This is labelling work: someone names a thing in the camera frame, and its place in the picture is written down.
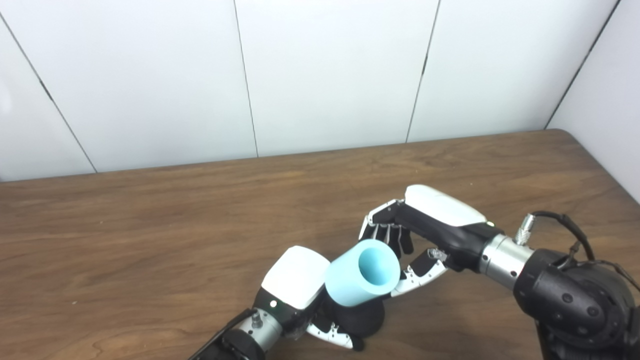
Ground white and black right hand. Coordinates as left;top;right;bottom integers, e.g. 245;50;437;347
358;184;505;298

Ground black flared nozzle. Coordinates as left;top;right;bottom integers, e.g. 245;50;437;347
320;295;386;338

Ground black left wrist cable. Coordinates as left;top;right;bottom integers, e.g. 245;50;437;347
187;308;256;360

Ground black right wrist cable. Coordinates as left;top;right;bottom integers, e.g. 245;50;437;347
515;211;640;291

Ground light-blue hose piece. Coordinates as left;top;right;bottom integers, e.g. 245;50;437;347
325;239;401;307

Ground white and black left hand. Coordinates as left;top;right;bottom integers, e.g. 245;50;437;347
252;245;365;351

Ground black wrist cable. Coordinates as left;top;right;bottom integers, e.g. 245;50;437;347
187;308;256;360
515;211;640;291

